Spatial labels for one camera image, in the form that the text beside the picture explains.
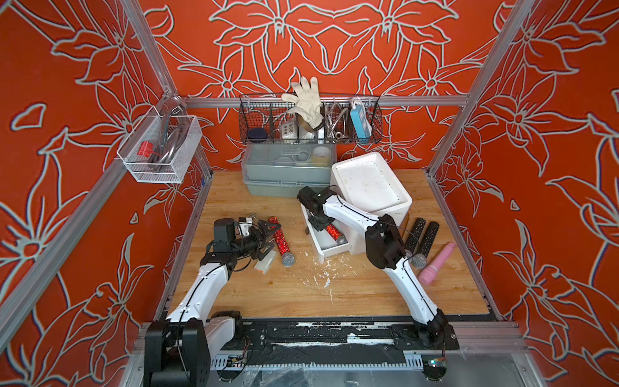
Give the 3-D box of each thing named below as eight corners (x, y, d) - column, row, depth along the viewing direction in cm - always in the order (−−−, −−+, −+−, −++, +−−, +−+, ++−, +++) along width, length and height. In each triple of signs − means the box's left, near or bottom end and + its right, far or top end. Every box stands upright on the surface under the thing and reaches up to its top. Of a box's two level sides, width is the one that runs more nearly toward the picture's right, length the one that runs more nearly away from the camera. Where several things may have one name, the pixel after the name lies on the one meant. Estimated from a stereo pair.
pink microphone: (427, 286, 84) (430, 283, 82) (416, 278, 86) (420, 274, 84) (455, 251, 93) (459, 247, 91) (445, 244, 95) (449, 240, 93)
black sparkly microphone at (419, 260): (410, 264, 89) (412, 261, 87) (428, 223, 101) (430, 219, 98) (421, 270, 87) (424, 267, 85) (438, 228, 99) (441, 224, 97)
